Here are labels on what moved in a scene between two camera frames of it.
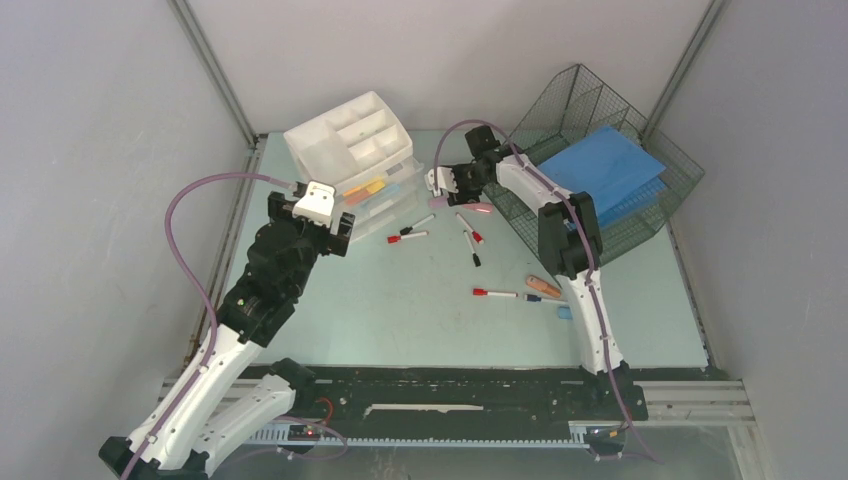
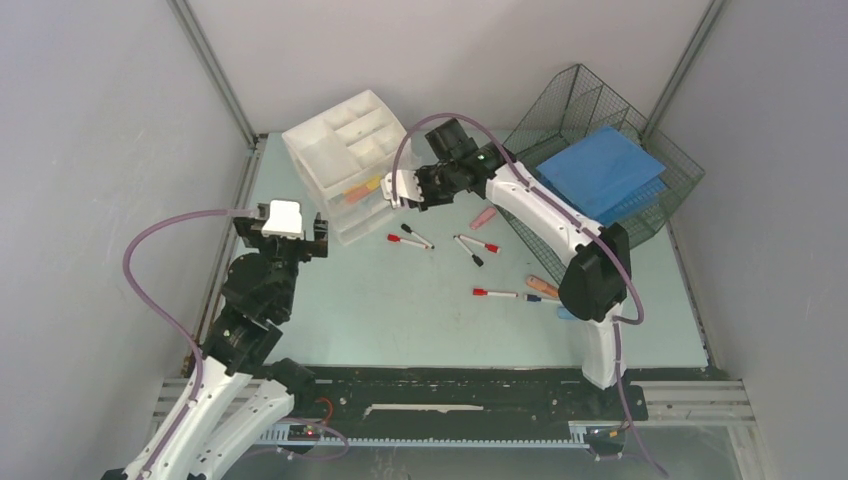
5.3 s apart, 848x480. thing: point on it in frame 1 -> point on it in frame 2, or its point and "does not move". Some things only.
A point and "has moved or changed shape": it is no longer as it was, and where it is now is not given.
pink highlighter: x=485 y=208 has moved or changed shape
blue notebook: x=632 y=200 does not move
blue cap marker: x=535 y=298 does not move
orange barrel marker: x=373 y=187 does not move
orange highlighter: x=541 y=285 does not move
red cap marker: x=473 y=233 -> x=491 y=247
